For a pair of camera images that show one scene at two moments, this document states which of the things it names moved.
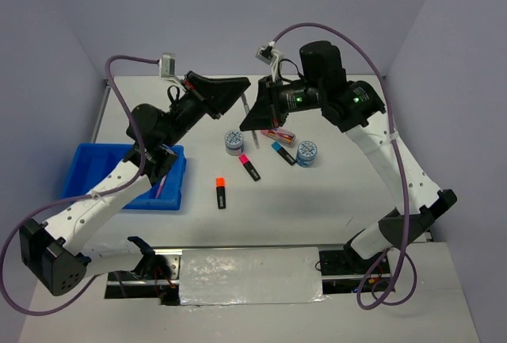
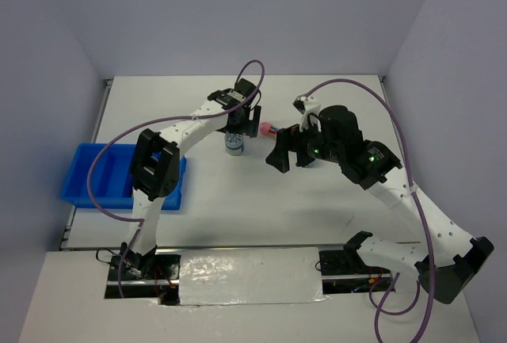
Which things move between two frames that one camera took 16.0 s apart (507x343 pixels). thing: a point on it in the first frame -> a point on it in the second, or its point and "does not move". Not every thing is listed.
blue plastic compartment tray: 86,163 does not move
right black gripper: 267,109 -> 290,138
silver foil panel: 225,276 does not move
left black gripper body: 198,93 -> 245,126
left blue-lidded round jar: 234,142 does not move
